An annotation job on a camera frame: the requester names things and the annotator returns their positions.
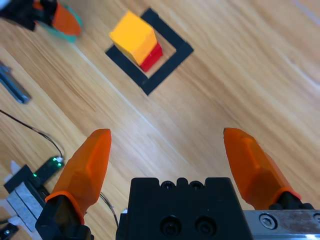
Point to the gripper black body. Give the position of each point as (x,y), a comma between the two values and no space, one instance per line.
(20,13)

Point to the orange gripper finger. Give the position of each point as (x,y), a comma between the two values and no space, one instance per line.
(255,170)
(85,170)
(38,5)
(66,21)

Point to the green cube block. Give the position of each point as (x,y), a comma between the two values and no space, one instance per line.
(63,37)

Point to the yellow cube block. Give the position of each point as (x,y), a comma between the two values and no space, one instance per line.
(135,35)

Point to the red cube block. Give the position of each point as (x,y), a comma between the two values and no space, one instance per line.
(152,60)

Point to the black module with green LEDs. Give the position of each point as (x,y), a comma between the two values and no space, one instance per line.
(51,166)

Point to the grey metal bar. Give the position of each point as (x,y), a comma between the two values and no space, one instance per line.
(15,87)

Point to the black tape square outline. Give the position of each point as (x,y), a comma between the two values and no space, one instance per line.
(150,85)

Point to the black bracket with grey foam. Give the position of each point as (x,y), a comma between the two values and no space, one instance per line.
(25,197)

